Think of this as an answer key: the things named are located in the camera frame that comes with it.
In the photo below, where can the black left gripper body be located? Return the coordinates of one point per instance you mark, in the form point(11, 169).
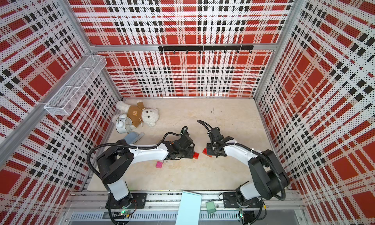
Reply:
point(188, 153)

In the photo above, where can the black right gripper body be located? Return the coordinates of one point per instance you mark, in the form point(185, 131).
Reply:
point(211, 151)

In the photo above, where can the red lego brick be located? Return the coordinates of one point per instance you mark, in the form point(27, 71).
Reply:
point(206, 153)
point(196, 155)

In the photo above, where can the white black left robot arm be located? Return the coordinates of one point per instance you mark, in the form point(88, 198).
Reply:
point(110, 161)

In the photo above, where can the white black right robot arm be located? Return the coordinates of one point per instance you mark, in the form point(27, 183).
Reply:
point(269, 178)

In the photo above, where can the pink small lego brick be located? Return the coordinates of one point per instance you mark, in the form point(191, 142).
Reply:
point(159, 164)

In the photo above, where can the white teddy bear brown shirt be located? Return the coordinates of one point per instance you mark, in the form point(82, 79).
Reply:
point(139, 114)

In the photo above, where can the small green box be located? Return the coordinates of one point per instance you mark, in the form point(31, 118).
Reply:
point(210, 207)

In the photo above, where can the white alarm clock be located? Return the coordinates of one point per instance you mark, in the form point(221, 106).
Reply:
point(123, 123)

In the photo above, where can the light blue paper sheet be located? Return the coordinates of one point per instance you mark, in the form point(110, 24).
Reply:
point(189, 209)

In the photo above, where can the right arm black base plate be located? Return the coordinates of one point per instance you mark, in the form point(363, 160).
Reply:
point(235, 200)

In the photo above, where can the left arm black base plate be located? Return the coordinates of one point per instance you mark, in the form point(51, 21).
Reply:
point(133, 200)

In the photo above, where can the black wall hook rail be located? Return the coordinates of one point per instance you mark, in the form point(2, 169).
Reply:
point(206, 48)

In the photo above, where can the white wire wall basket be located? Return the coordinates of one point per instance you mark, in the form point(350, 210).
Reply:
point(68, 96)

